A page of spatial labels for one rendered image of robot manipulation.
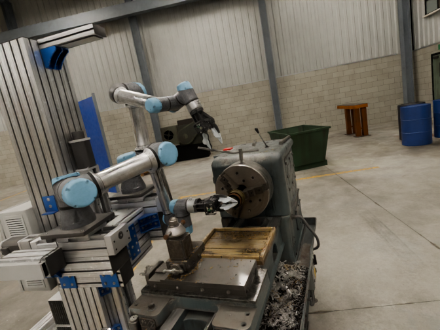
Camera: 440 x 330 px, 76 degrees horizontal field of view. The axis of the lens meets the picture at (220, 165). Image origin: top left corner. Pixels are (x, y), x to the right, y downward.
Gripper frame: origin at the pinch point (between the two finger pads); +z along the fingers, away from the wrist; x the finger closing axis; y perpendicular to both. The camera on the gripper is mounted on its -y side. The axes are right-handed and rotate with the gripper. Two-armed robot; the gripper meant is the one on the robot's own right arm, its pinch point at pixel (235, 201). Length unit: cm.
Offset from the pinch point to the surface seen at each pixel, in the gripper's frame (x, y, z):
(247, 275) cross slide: -12.6, 40.9, 15.8
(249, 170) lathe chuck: 10.6, -19.3, 3.5
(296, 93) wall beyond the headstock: 58, -1034, -76
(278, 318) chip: -52, 14, 16
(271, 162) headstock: 10.4, -34.8, 12.7
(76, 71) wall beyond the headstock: 308, -794, -895
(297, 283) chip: -51, -11, 22
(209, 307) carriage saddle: -21, 48, 2
